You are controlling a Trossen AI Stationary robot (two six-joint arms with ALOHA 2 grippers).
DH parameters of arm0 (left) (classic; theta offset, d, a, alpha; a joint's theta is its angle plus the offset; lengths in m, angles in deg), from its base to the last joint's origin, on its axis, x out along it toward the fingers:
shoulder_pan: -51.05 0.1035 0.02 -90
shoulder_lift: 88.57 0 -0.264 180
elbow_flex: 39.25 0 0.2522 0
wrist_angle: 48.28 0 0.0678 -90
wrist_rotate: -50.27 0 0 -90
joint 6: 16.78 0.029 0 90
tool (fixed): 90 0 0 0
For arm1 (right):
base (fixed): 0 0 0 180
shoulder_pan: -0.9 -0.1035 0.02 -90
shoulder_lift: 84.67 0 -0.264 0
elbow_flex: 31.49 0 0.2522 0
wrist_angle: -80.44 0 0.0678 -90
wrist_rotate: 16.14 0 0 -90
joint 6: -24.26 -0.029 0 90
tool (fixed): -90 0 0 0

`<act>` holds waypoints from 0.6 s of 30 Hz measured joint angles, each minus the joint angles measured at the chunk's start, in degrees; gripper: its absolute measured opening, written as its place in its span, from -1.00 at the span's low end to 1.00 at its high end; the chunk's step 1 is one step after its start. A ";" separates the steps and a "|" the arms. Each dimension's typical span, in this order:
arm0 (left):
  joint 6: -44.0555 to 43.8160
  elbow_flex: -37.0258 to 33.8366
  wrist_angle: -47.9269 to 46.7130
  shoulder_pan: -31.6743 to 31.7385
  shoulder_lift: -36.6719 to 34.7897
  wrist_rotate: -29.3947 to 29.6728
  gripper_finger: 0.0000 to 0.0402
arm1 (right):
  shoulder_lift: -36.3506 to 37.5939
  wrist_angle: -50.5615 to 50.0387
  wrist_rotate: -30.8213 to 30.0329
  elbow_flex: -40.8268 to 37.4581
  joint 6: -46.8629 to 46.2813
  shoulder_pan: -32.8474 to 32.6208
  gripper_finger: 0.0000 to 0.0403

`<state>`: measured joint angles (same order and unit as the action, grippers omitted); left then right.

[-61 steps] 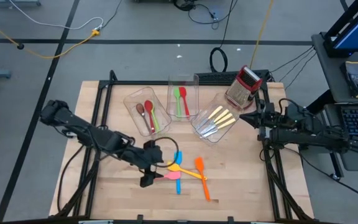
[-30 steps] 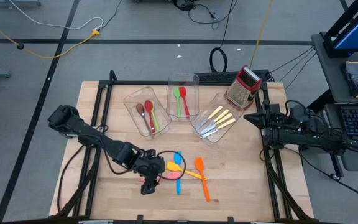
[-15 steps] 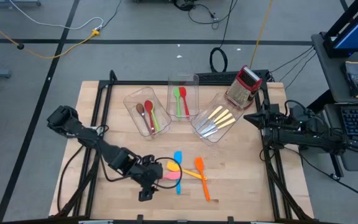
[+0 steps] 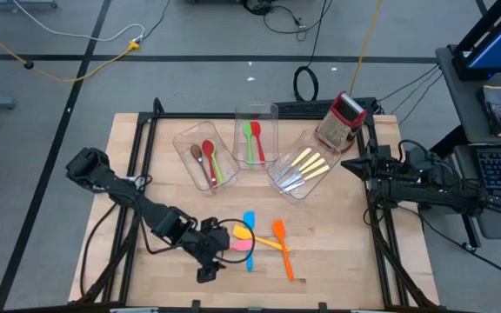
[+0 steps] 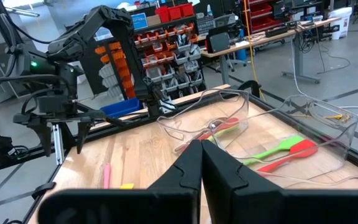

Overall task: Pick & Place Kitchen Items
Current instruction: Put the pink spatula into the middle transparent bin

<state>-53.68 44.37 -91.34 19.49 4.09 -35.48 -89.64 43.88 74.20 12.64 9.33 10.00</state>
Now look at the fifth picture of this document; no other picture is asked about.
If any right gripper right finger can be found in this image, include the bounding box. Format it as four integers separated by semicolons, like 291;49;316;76
201;140;358;224

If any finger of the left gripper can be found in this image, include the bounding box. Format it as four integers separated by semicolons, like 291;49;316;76
76;121;94;155
26;121;53;157

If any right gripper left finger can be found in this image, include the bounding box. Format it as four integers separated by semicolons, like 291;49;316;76
37;139;203;224

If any green silicone spatula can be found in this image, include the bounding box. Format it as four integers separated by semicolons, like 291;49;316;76
239;135;305;166

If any red silicone spatula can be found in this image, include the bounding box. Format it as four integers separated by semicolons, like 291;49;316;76
256;139;319;174

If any green silicone spoon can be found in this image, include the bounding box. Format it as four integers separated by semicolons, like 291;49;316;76
206;123;241;144

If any red silicone spoon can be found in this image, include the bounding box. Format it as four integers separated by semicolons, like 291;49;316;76
197;117;241;141

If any silver aluminium extrusion piece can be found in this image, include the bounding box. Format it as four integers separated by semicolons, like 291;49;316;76
52;124;65;166

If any blue storage bin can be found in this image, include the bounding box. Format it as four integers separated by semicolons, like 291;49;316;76
99;98;143;118

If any black table clamp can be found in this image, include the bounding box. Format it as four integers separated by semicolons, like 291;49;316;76
31;182;57;200

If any clear plastic bin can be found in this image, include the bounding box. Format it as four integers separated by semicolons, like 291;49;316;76
211;95;358;187
253;169;358;190
157;88;250;153

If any parts rack with small bins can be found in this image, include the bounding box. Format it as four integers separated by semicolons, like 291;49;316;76
82;14;205;100

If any red storage bin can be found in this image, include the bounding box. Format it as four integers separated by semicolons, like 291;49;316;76
154;5;170;23
180;2;196;18
168;4;183;21

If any dark grey panel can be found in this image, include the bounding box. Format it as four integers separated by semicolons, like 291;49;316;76
205;30;231;54

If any wooden workbench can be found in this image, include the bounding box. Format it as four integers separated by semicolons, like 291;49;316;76
200;17;343;85

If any red shelving unit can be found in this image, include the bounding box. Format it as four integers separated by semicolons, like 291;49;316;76
246;0;282;32

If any yellow extension cord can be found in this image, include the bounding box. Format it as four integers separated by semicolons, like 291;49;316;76
323;113;351;123

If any white cable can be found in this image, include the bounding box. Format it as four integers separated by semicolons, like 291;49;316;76
290;40;358;118

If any yellow hanging cable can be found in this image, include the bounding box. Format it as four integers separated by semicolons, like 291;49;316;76
242;0;266;101

